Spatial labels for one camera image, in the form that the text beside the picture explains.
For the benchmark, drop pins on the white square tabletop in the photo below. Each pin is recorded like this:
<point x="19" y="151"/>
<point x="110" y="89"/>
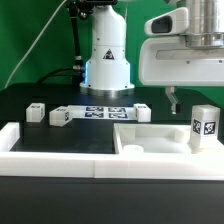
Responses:
<point x="142" y="139"/>

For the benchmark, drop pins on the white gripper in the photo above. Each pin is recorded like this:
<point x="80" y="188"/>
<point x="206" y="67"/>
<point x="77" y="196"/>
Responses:
<point x="185" y="48"/>

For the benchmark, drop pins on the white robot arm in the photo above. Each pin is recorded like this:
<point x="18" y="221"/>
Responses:
<point x="107" y="72"/>

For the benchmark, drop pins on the white U-shaped fence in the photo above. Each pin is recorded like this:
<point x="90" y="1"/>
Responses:
<point x="200" y="166"/>

